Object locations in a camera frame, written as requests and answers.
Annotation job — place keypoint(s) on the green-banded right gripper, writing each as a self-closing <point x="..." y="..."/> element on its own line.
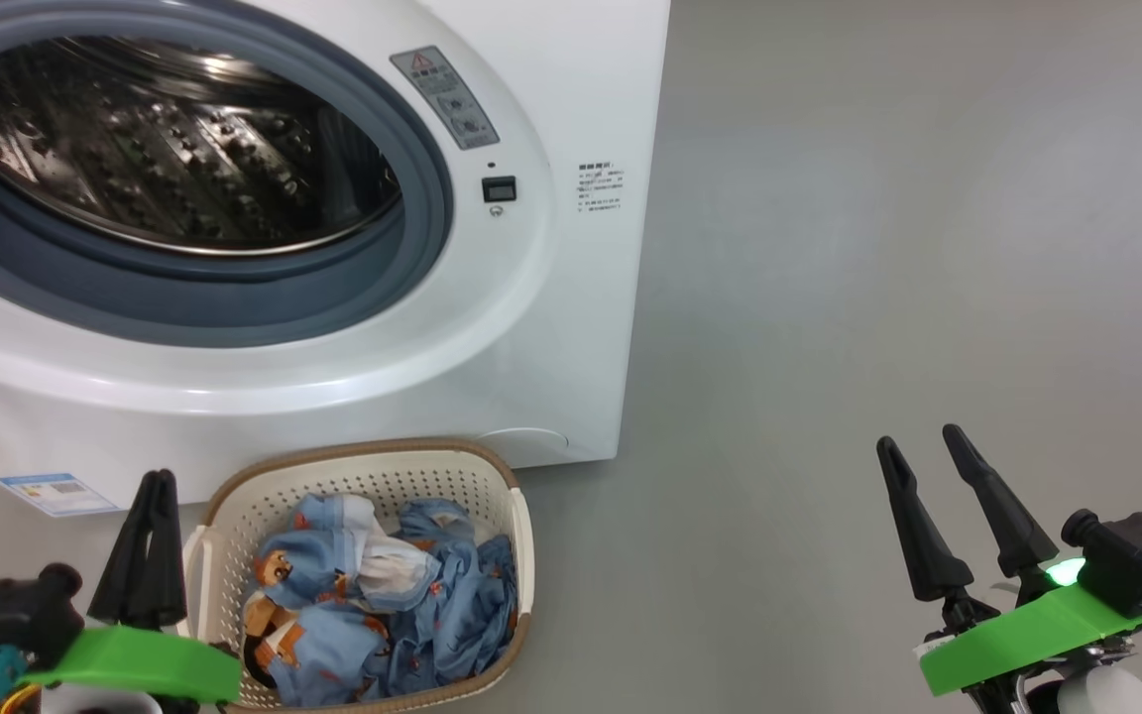
<point x="1027" y="640"/>

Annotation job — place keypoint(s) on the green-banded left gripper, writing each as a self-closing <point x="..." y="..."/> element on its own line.
<point x="135" y="664"/>

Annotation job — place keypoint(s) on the blue garment with white lining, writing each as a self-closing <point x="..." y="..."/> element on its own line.
<point x="323" y="555"/>

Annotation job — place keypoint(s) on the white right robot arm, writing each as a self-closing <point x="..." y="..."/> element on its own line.
<point x="1116" y="694"/>

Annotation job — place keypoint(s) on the cream perforated laundry basket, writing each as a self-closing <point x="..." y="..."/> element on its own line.
<point x="363" y="476"/>

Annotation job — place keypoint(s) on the white front-load washing machine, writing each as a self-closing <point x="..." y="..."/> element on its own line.
<point x="551" y="297"/>

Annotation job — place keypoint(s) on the blue energy label sticker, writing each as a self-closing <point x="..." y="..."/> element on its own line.
<point x="60" y="494"/>

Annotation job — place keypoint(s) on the round white filter cover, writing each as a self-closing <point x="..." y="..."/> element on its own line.
<point x="526" y="446"/>

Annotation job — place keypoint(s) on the grey warning sticker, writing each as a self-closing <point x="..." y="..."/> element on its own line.
<point x="447" y="99"/>

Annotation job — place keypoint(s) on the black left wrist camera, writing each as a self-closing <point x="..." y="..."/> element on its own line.
<point x="21" y="615"/>

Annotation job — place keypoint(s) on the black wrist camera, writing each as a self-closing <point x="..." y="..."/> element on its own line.
<point x="1136" y="560"/>
<point x="21" y="615"/>

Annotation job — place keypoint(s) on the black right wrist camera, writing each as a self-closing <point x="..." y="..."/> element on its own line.
<point x="1136" y="560"/>

